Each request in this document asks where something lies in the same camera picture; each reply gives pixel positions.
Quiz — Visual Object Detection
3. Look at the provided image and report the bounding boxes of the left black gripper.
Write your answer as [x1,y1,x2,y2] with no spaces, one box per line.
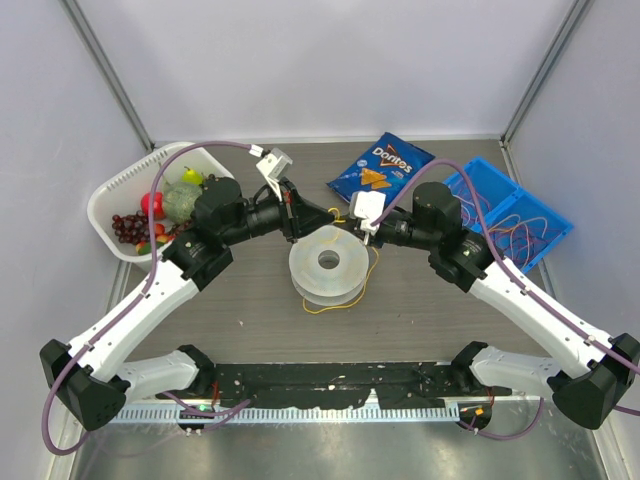
[222,177,335,247]

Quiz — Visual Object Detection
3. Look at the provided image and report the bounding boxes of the yellow cable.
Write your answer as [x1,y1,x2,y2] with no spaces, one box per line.
[301,207,380,315]

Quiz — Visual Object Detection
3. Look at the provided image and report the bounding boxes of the translucent white spool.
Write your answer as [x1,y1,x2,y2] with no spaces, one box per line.
[288,225,369,307]

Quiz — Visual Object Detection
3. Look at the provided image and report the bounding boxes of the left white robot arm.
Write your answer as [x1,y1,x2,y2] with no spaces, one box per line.
[39,177,334,431]

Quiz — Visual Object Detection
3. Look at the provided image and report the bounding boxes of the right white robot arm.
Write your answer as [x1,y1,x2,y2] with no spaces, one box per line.
[350,182,639,430]

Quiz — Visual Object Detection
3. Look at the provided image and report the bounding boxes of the blue Doritos chip bag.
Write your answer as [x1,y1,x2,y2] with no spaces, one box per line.
[327,132,435,207]

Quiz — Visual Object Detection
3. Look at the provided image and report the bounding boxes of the yellow green toy pear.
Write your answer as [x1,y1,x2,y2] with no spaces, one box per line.
[181,167,204,185]

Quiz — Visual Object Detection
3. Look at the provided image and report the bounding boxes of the small peach toy fruit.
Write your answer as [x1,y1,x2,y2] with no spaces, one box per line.
[150,223,171,245]

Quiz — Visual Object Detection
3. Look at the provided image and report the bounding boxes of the red toy apple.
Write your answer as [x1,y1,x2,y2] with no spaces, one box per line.
[140,192,165,220]

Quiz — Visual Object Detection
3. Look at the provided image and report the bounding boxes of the purple toy grape bunch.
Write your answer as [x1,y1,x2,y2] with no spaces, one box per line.
[111,211,154,245]

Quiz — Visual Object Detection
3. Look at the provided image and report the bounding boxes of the white plastic fruit basket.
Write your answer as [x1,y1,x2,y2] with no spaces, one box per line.
[87,142,233,272]

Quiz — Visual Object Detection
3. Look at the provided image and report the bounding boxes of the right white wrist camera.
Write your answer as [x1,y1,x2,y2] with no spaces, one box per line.
[349,191,386,234]

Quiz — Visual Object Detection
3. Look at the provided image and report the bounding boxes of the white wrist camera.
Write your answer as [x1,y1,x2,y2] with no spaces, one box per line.
[349,191,386,234]
[256,148,293,200]

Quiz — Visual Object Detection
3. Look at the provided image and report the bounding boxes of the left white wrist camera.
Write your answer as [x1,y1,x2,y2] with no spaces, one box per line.
[256,148,293,200]

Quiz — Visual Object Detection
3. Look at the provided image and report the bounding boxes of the bundle of coloured wires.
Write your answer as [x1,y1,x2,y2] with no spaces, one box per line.
[447,174,559,264]

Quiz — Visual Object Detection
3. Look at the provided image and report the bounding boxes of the blue plastic cable bin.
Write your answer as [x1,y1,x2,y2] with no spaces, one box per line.
[444,157,573,273]

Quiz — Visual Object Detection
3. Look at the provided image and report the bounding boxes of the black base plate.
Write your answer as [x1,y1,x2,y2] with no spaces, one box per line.
[155,361,513,407]

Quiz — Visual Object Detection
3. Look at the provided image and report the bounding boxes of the white slotted cable duct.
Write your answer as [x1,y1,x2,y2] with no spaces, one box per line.
[111,402,460,425]

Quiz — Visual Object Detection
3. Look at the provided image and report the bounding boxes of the aluminium corner post right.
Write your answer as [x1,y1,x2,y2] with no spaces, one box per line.
[501,0,596,146]

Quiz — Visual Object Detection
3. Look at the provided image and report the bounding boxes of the aluminium corner post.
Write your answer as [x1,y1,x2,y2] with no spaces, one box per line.
[60,0,155,152]
[501,0,596,146]

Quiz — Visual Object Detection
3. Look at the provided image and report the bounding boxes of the aluminium corner post left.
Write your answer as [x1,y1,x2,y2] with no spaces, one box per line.
[60,0,155,152]

